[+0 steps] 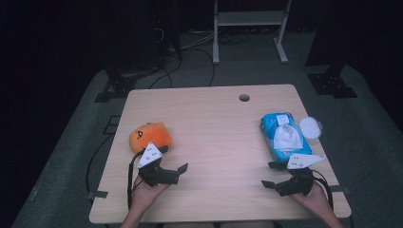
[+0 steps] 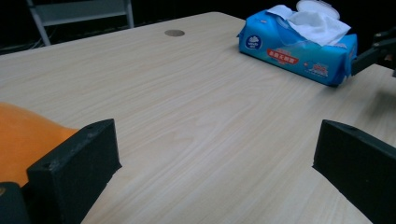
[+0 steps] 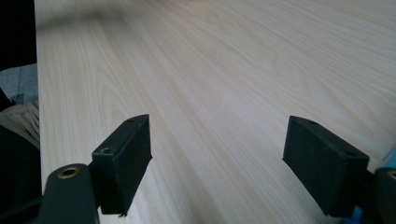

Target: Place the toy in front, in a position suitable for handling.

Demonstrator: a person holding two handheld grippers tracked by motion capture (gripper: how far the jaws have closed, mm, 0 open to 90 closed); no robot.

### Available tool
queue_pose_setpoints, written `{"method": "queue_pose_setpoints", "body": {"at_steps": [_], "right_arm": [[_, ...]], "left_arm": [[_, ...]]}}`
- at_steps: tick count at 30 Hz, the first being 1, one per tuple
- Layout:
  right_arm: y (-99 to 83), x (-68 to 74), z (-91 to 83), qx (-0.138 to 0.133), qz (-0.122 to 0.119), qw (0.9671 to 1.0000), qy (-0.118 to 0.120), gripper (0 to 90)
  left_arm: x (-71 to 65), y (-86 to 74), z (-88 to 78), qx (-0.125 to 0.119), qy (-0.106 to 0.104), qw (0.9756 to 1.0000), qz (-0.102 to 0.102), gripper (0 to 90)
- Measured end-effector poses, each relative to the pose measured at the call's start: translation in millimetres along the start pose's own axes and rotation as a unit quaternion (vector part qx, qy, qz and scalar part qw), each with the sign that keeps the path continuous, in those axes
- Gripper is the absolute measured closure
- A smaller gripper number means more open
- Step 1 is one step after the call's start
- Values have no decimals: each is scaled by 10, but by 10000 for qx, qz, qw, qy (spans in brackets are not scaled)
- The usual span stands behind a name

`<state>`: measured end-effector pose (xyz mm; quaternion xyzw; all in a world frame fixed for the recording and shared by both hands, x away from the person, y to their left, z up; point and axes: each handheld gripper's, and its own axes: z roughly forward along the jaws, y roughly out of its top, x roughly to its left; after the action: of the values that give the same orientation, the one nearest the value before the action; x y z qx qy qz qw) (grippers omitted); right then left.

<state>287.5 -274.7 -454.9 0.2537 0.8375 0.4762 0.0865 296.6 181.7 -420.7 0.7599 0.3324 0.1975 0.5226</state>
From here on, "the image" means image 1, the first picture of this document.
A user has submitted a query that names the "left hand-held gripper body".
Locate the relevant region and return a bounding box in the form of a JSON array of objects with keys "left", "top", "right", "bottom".
[{"left": 137, "top": 142, "right": 181, "bottom": 188}]

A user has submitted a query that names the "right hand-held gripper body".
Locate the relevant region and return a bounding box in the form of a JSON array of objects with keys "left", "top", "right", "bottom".
[{"left": 273, "top": 153, "right": 326, "bottom": 198}]

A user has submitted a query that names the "orange plush toy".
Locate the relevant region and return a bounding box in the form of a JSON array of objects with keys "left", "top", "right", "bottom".
[{"left": 128, "top": 122, "right": 173, "bottom": 154}]

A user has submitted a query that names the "white wet wipe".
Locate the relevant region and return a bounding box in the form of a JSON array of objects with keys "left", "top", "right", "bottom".
[{"left": 273, "top": 123, "right": 304, "bottom": 150}]

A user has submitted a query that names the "blue wet wipe pack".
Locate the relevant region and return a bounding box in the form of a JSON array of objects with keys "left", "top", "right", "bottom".
[{"left": 259, "top": 111, "right": 323, "bottom": 164}]

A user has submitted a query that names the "person's left hand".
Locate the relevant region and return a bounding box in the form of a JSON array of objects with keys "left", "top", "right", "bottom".
[{"left": 130, "top": 175, "right": 169, "bottom": 212}]

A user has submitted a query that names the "person's right hand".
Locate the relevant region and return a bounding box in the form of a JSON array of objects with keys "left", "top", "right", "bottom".
[{"left": 288, "top": 181, "right": 334, "bottom": 219}]

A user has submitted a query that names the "grey tape strip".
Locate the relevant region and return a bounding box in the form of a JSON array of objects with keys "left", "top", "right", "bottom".
[
  {"left": 86, "top": 189, "right": 109, "bottom": 201},
  {"left": 327, "top": 184, "right": 352, "bottom": 195}
]

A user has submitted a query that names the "black stand with slanted base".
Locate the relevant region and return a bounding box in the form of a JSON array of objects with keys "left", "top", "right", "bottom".
[{"left": 93, "top": 63, "right": 160, "bottom": 104}]

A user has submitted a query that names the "black stand with flat base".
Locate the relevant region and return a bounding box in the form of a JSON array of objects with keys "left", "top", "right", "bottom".
[{"left": 304, "top": 60, "right": 359, "bottom": 99}]

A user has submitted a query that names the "white metal stand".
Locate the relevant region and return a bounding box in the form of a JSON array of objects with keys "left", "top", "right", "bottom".
[{"left": 212, "top": 0, "right": 293, "bottom": 66}]

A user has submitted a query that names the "left hand-held gripper black cable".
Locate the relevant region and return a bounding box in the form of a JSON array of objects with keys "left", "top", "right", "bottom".
[{"left": 126, "top": 149, "right": 145, "bottom": 211}]

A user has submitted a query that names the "hand-held gripper black cable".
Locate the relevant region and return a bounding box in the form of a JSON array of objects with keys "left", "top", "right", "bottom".
[
  {"left": 312, "top": 169, "right": 335, "bottom": 212},
  {"left": 126, "top": 149, "right": 145, "bottom": 211}
]

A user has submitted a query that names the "right hand-held gripper black cable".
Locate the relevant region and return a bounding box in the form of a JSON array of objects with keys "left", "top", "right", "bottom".
[{"left": 312, "top": 169, "right": 335, "bottom": 212}]

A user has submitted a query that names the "black floor tape frame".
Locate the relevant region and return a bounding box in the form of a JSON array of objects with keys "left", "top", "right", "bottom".
[{"left": 103, "top": 115, "right": 122, "bottom": 136}]

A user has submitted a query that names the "long black floor cable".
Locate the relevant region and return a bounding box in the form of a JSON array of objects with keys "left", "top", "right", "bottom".
[{"left": 85, "top": 133, "right": 114, "bottom": 194}]

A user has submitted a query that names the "black floor cable arc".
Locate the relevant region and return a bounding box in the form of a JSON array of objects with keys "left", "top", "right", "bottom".
[{"left": 148, "top": 47, "right": 217, "bottom": 89}]

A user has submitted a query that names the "white floor cable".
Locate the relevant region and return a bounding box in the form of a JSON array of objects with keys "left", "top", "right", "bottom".
[{"left": 180, "top": 30, "right": 217, "bottom": 51}]

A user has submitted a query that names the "black cable tangle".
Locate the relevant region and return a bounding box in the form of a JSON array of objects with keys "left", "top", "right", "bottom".
[{"left": 219, "top": 31, "right": 251, "bottom": 46}]

